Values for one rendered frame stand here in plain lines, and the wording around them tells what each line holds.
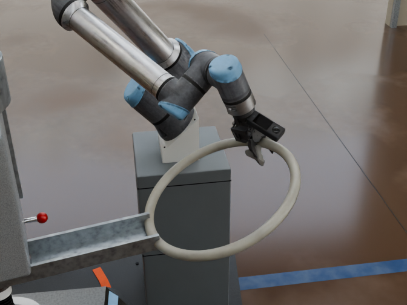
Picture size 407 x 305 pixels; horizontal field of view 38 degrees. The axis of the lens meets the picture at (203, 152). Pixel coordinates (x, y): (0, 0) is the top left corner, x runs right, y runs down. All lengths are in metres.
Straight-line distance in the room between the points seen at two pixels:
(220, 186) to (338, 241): 1.18
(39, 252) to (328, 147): 3.00
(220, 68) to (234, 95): 0.09
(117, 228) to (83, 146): 2.72
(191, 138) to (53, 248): 0.94
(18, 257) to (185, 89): 0.67
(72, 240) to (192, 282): 1.18
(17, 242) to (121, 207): 2.25
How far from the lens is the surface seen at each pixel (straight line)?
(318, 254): 3.41
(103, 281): 3.22
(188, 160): 1.91
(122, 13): 2.19
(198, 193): 2.54
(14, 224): 1.51
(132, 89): 2.45
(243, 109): 1.74
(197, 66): 1.79
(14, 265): 1.59
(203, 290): 2.89
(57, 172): 4.19
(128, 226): 1.78
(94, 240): 1.77
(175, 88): 1.78
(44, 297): 2.00
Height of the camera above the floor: 2.18
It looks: 31 degrees down
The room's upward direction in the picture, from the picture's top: 1 degrees counter-clockwise
